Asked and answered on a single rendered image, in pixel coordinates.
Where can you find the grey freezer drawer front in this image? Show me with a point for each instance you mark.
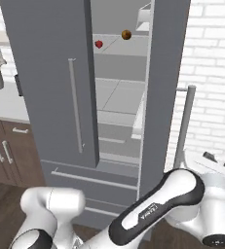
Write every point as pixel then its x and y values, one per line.
pixel 84 191

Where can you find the grey fridge door with bins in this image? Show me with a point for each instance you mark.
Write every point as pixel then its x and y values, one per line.
pixel 164 97

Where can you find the brown drawer front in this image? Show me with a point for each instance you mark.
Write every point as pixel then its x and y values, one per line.
pixel 18 128

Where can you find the white fridge door bin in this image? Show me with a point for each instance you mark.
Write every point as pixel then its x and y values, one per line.
pixel 143 17
pixel 138 120

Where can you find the grey fridge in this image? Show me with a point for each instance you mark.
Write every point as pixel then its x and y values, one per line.
pixel 123 97

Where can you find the red strawberry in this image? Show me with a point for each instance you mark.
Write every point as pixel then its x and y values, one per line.
pixel 99 44

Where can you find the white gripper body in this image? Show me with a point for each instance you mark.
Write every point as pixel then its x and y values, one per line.
pixel 211 169

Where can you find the black wall socket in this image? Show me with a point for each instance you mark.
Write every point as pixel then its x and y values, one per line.
pixel 18 85

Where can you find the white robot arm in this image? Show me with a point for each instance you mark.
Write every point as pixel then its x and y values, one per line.
pixel 182 191

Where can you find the brown round fruit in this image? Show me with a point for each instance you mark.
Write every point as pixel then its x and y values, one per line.
pixel 126 34

